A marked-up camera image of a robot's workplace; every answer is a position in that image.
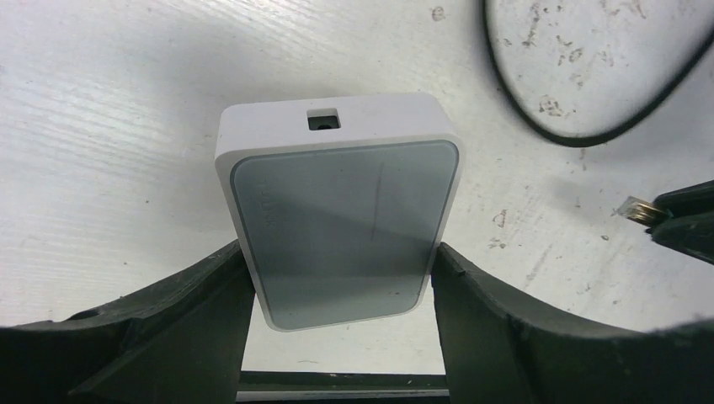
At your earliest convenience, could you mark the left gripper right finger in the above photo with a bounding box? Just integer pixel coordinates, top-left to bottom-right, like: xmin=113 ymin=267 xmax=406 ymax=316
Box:
xmin=431 ymin=244 xmax=713 ymax=403

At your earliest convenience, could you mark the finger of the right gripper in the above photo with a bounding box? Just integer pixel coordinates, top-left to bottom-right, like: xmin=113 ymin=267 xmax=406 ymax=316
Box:
xmin=653 ymin=180 xmax=713 ymax=219
xmin=650 ymin=214 xmax=713 ymax=264

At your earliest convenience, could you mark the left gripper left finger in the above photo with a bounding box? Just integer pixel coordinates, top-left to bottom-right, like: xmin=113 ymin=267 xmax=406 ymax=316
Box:
xmin=1 ymin=242 xmax=254 ymax=403

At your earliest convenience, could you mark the black ethernet cable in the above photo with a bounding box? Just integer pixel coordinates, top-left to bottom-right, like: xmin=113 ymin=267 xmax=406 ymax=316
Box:
xmin=482 ymin=0 xmax=714 ymax=227

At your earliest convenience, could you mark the white network switch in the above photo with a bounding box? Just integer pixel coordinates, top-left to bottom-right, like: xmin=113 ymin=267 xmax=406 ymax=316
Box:
xmin=215 ymin=92 xmax=465 ymax=332

